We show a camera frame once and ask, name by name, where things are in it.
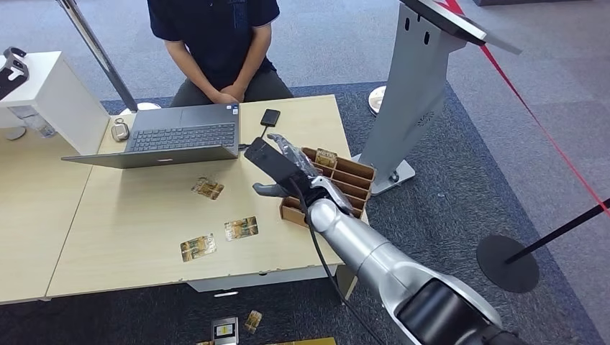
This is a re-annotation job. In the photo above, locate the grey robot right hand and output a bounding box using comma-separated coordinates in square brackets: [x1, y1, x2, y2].
[252, 134, 355, 216]

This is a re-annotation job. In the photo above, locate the person's left hand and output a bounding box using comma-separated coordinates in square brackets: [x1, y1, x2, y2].
[219, 83, 247, 103]

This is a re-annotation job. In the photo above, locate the person's right hand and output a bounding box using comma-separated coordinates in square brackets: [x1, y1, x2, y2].
[209, 90, 241, 106]

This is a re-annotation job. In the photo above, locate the wooden card organizer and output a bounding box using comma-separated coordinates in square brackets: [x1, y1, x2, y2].
[279, 146, 378, 229]

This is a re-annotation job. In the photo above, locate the gold patterned card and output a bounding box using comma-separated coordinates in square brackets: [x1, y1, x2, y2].
[224, 216, 260, 242]
[244, 310, 263, 335]
[314, 147, 338, 168]
[180, 233, 218, 263]
[191, 177, 225, 201]

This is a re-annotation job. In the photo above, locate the person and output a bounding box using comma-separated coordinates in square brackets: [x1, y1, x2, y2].
[146, 0, 296, 108]

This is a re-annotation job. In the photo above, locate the grey open laptop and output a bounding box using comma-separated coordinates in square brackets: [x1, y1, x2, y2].
[60, 102, 241, 170]

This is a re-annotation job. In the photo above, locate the round silver pole base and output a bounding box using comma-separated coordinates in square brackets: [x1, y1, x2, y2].
[119, 102, 162, 116]

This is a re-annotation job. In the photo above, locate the beige desk leg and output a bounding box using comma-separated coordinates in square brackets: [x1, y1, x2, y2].
[334, 264, 359, 302]

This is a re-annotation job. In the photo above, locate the round white stanchion base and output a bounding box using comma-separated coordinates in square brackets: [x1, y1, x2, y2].
[367, 86, 386, 116]

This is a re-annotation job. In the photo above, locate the silver key fob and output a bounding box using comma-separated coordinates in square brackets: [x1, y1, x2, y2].
[110, 117, 130, 143]

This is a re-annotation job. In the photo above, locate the white desk drawer unit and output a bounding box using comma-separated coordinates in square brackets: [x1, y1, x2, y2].
[186, 264, 340, 294]

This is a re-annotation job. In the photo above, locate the silver slanted pole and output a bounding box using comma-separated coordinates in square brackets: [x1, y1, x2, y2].
[56, 0, 139, 114]

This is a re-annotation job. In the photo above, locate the grey kiosk stand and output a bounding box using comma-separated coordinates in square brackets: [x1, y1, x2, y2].
[351, 0, 524, 197]

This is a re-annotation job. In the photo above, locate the white cabinet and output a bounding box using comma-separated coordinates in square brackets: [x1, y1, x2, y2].
[0, 50, 111, 156]

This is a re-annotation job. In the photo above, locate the grey device with yellow label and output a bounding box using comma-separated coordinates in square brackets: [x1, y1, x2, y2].
[210, 316, 240, 345]

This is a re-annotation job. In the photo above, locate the clear acrylic stand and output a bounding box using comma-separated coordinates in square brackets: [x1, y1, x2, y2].
[8, 105, 58, 139]

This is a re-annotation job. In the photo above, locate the round black stanchion base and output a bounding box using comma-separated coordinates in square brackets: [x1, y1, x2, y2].
[476, 235, 540, 295]

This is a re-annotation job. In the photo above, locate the red barrier belt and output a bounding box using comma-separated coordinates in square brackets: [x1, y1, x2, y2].
[443, 0, 610, 220]

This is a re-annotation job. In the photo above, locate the black stanchion pole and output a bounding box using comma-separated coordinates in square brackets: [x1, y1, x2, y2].
[504, 197, 610, 266]

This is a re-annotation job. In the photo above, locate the black card reader cable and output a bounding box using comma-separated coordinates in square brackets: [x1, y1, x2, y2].
[237, 125, 268, 150]

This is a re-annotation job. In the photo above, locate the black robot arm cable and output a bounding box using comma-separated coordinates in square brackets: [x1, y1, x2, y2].
[287, 177, 385, 345]

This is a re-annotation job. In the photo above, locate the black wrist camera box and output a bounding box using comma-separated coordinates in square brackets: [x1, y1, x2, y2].
[243, 137, 311, 191]

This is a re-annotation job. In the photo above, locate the black bracket holder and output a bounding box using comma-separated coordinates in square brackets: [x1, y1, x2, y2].
[0, 46, 30, 102]

